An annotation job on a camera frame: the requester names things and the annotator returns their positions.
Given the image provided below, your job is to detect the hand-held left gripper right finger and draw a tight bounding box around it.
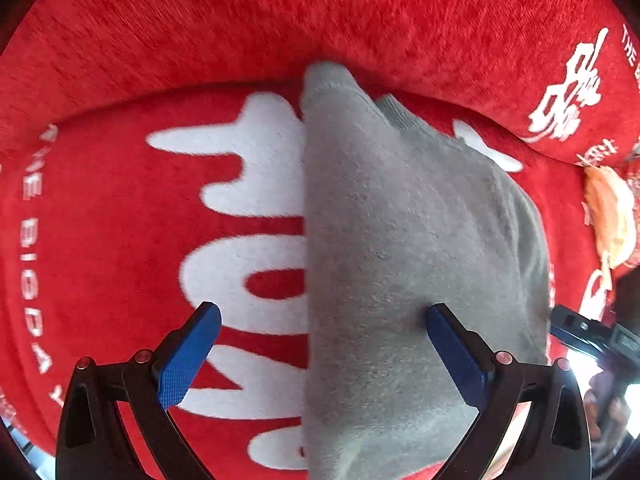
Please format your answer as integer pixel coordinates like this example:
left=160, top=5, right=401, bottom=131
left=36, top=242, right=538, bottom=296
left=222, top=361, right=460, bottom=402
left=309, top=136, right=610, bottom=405
left=425, top=303, right=593, bottom=480

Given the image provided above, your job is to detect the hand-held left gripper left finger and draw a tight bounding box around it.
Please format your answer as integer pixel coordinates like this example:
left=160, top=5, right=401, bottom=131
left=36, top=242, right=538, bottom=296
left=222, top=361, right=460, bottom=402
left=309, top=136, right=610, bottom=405
left=54, top=301, right=223, bottom=480

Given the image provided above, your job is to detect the grey knit sweater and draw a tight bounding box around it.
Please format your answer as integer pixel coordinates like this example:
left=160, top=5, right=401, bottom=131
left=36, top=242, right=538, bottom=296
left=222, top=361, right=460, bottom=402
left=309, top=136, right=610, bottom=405
left=299, top=61, right=557, bottom=480

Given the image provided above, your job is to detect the person's right hand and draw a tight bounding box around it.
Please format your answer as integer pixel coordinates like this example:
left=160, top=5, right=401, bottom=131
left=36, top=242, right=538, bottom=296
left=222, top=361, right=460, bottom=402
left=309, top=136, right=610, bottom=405
left=583, top=374, right=633, bottom=442

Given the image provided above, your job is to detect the red printed blanket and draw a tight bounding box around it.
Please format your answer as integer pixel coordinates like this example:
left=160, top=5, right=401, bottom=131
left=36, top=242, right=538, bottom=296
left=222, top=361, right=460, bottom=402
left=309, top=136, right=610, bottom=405
left=0, top=0, right=640, bottom=480

